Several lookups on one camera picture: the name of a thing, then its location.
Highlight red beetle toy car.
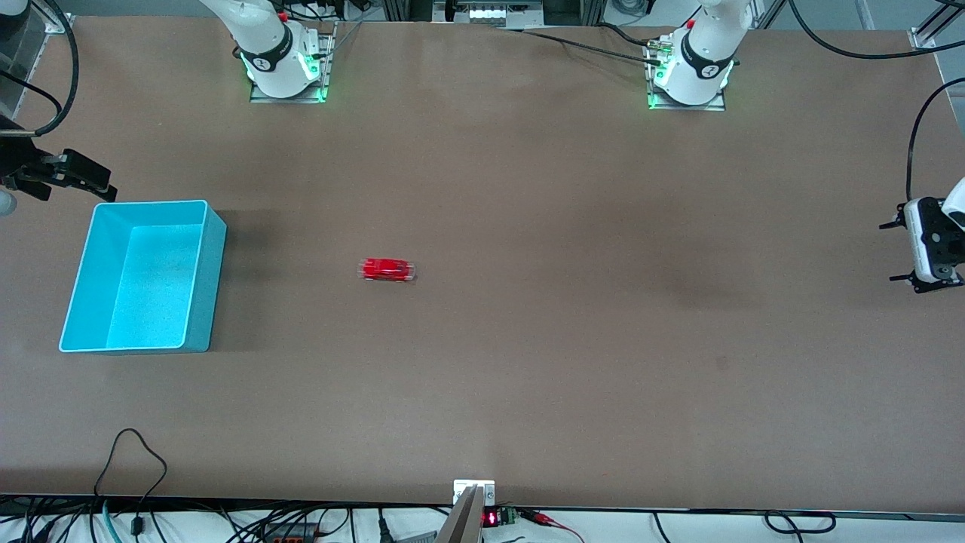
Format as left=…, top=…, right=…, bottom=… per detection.
left=357, top=257, right=417, bottom=284

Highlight short black table cable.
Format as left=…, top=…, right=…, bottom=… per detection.
left=599, top=23, right=655, bottom=48

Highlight grey power strip red switches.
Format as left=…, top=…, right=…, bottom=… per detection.
left=260, top=522, right=321, bottom=542

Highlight blue plastic box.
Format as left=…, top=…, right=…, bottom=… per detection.
left=59, top=199, right=228, bottom=354

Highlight thin black cable of right arm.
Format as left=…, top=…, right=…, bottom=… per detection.
left=0, top=69, right=63, bottom=125

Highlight silver device with lights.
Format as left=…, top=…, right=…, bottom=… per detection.
left=433, top=0, right=545, bottom=29

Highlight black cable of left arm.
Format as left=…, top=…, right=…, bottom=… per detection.
left=788, top=0, right=965, bottom=203

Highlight grey metal post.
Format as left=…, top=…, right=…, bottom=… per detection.
left=436, top=486, right=483, bottom=543

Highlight black cable with inline box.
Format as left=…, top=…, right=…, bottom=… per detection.
left=93, top=428, right=169, bottom=538

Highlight black looped cable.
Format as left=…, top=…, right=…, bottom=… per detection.
left=764, top=511, right=838, bottom=535

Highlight red clip lead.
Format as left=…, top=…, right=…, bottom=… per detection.
left=519, top=509, right=586, bottom=543

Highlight white mounting plate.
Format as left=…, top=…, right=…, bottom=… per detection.
left=453, top=480, right=496, bottom=508

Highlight grey translucent panel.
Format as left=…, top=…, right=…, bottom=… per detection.
left=0, top=15, right=47, bottom=114

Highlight long black table cable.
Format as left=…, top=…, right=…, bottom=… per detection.
left=498, top=26, right=664, bottom=65

